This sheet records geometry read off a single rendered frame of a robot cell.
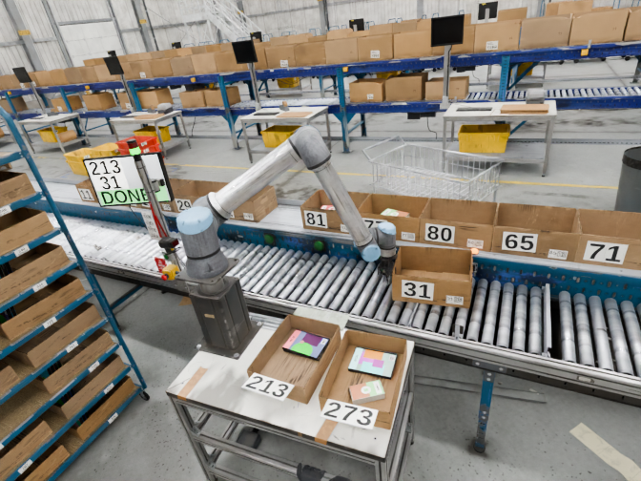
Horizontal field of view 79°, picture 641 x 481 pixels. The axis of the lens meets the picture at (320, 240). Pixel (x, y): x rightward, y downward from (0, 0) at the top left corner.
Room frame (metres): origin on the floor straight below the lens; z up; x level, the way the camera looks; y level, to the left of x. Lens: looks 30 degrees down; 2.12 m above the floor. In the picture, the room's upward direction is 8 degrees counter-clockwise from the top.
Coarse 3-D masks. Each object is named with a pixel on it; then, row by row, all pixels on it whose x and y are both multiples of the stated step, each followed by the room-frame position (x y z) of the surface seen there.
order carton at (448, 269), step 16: (400, 256) 1.88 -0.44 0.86; (416, 256) 1.87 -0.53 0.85; (432, 256) 1.84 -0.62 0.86; (448, 256) 1.80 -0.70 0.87; (464, 256) 1.77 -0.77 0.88; (400, 272) 1.87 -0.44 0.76; (416, 272) 1.84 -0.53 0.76; (432, 272) 1.83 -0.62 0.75; (448, 272) 1.80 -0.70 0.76; (464, 272) 1.77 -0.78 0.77; (400, 288) 1.62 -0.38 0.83; (448, 288) 1.53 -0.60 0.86; (464, 288) 1.50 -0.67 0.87; (448, 304) 1.53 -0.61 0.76; (464, 304) 1.50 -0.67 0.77
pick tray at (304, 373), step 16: (288, 320) 1.51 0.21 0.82; (304, 320) 1.48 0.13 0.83; (272, 336) 1.38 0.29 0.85; (288, 336) 1.46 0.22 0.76; (336, 336) 1.35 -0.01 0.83; (272, 352) 1.36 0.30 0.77; (288, 352) 1.35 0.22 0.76; (256, 368) 1.24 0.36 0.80; (272, 368) 1.27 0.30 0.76; (288, 368) 1.25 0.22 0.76; (304, 368) 1.24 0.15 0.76; (320, 368) 1.19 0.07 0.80; (304, 384) 1.16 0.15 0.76; (304, 400) 1.06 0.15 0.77
